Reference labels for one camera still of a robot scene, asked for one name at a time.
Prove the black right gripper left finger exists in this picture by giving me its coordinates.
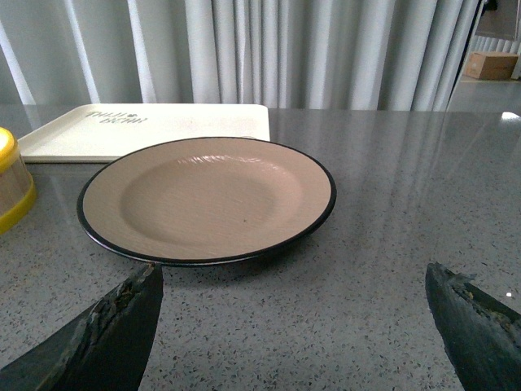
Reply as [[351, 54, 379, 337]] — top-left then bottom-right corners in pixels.
[[1, 266, 163, 390]]

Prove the tan plate with black rim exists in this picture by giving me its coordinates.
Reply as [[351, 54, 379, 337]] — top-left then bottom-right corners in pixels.
[[77, 138, 336, 266]]

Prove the grey pleated curtain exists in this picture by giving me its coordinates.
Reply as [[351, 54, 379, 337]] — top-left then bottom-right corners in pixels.
[[1, 1, 482, 111]]

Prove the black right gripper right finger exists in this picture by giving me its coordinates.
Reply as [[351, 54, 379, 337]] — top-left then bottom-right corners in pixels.
[[425, 262, 520, 390]]

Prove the cream rectangular serving tray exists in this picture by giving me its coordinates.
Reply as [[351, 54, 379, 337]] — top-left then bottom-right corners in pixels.
[[19, 103, 270, 163]]

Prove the brown cardboard box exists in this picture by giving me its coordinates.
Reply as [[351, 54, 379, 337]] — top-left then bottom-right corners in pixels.
[[464, 51, 519, 81]]

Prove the yellow rimmed wooden steamer basket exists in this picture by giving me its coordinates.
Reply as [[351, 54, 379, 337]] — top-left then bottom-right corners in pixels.
[[1, 128, 37, 234]]

